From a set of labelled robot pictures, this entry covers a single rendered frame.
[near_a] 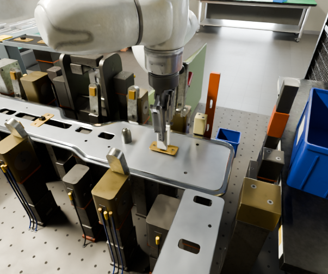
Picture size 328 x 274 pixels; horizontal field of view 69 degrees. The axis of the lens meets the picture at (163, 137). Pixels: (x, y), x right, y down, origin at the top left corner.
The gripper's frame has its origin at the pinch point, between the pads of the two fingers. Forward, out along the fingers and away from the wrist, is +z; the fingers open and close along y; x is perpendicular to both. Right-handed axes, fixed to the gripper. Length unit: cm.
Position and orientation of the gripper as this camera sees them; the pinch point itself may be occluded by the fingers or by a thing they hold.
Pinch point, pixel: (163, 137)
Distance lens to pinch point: 69.3
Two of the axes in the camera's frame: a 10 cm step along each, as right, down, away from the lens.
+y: -3.6, 5.6, -7.4
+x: 9.3, 2.1, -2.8
